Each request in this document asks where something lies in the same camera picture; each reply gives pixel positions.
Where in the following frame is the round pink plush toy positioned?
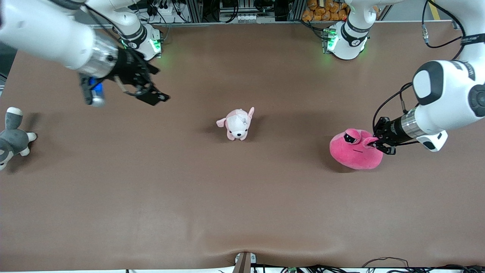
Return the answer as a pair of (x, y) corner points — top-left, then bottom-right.
(329, 128), (383, 170)

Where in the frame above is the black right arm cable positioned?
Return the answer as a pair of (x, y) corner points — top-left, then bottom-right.
(85, 4), (155, 96)

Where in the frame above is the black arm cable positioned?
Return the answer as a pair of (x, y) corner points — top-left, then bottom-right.
(373, 0), (467, 131)
(85, 4), (155, 96)

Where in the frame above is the aluminium table edge rail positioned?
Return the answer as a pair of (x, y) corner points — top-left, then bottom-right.
(91, 21), (455, 30)

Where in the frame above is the white power strip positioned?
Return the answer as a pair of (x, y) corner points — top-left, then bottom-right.
(150, 0), (178, 17)

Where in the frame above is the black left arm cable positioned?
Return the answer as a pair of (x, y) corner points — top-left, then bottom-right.
(373, 0), (467, 131)

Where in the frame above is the orange plush toy pile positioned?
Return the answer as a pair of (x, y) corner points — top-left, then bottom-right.
(302, 0), (351, 22)

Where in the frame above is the grey husky plush toy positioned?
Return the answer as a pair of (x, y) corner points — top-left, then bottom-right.
(0, 107), (38, 171)

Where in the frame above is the pale pink dog plush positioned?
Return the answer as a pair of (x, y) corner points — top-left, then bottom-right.
(216, 107), (255, 141)

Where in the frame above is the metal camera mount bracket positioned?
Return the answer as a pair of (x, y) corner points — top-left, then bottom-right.
(233, 252), (257, 273)

